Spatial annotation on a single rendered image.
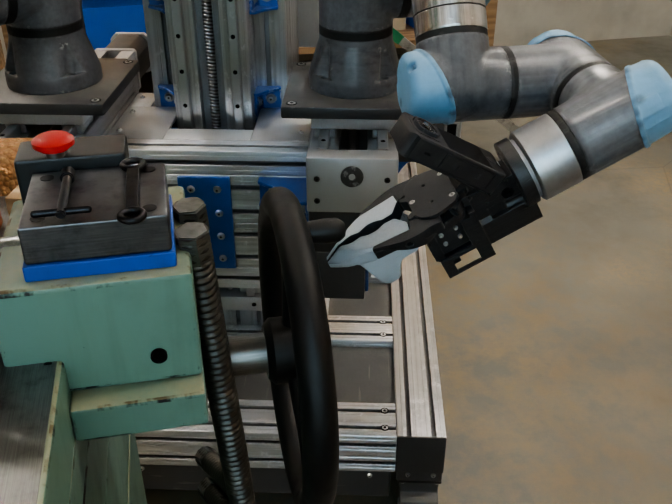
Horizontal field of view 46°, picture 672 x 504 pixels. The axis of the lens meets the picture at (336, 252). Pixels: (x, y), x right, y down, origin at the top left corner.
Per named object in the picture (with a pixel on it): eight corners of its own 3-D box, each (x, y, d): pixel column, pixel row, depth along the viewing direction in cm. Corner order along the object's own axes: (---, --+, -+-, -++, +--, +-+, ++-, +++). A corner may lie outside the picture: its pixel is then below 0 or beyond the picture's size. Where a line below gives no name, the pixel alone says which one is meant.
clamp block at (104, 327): (204, 379, 58) (193, 276, 53) (11, 404, 56) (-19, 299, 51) (193, 272, 70) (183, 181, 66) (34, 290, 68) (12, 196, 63)
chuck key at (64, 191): (92, 218, 52) (90, 205, 51) (30, 224, 51) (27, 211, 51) (97, 175, 58) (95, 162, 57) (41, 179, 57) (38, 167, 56)
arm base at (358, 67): (311, 67, 136) (311, 9, 131) (400, 69, 135) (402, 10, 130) (305, 98, 123) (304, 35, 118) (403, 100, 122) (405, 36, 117)
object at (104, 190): (177, 266, 54) (168, 195, 52) (9, 285, 53) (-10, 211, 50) (171, 184, 65) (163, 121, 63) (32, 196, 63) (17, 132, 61)
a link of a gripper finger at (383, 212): (349, 292, 83) (427, 250, 81) (322, 254, 79) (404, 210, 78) (343, 274, 85) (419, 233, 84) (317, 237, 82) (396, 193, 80)
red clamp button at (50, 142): (74, 154, 57) (71, 141, 57) (30, 158, 57) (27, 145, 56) (76, 138, 60) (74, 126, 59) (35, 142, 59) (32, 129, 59)
